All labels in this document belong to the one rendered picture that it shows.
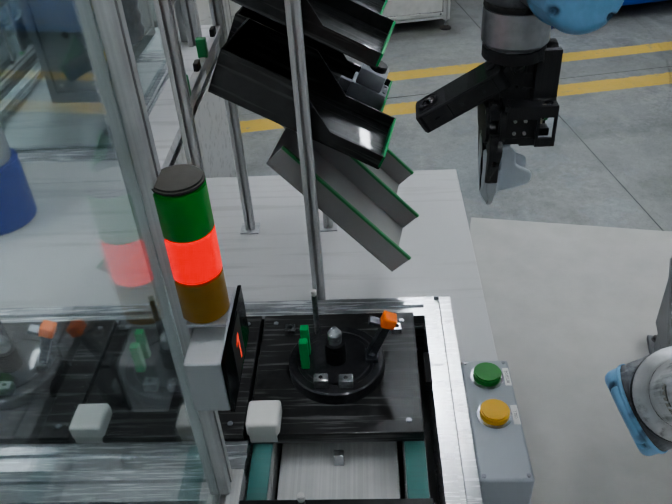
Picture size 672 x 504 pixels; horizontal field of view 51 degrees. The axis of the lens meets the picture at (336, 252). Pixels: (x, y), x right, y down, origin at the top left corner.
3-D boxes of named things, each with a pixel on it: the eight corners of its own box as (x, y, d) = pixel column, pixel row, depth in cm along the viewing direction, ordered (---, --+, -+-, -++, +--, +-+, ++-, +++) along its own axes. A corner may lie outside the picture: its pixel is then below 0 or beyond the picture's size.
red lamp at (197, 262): (226, 253, 71) (218, 213, 68) (218, 285, 67) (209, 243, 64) (177, 254, 72) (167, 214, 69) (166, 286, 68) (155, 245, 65)
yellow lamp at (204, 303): (233, 291, 74) (226, 254, 71) (226, 323, 70) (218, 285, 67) (186, 292, 75) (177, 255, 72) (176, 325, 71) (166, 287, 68)
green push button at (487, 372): (498, 370, 105) (499, 361, 103) (502, 391, 102) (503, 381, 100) (471, 371, 105) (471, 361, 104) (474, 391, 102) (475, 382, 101)
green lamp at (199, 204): (218, 212, 68) (210, 168, 65) (209, 242, 64) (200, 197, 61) (167, 213, 69) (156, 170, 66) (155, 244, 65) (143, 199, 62)
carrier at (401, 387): (413, 320, 115) (414, 259, 107) (424, 441, 95) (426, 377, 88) (265, 324, 116) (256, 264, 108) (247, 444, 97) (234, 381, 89)
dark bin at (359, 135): (390, 130, 117) (409, 93, 113) (378, 170, 107) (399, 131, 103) (234, 57, 115) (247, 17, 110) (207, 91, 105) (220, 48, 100)
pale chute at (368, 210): (401, 227, 129) (419, 214, 127) (392, 272, 119) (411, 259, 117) (286, 125, 121) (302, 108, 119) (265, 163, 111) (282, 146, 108)
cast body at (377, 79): (382, 100, 125) (398, 66, 121) (378, 111, 122) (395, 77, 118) (339, 80, 125) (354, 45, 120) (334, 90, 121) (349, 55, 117)
